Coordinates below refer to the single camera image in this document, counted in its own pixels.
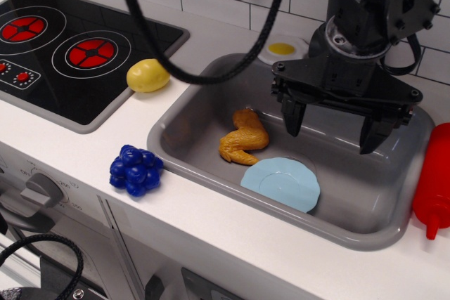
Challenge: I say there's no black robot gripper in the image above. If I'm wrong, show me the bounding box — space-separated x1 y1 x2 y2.
272 15 423 155

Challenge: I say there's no red ketchup bottle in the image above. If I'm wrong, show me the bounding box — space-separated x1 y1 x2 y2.
412 123 449 240

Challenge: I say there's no blue toy blueberry cluster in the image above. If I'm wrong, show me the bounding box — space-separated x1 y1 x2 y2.
109 145 164 197

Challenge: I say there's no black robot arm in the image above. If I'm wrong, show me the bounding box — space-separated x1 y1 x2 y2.
272 0 439 154

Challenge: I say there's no light blue toy plate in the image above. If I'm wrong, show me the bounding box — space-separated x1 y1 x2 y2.
240 157 321 213

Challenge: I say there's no toy chicken wing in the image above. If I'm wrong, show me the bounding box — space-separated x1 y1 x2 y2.
219 108 269 166

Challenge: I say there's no toy fried egg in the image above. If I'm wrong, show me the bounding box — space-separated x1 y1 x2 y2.
258 34 309 65

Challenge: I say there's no yellow toy potato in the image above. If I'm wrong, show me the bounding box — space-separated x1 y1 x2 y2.
126 58 170 93

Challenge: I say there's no black toy stove top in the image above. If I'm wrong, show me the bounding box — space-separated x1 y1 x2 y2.
0 0 191 135

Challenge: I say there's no grey oven knob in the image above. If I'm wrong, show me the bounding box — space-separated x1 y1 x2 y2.
20 173 64 208

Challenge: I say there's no white toy oven front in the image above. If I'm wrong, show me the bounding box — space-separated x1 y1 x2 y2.
1 144 144 299

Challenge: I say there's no black braided cable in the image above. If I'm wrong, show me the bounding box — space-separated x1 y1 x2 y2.
112 0 295 85

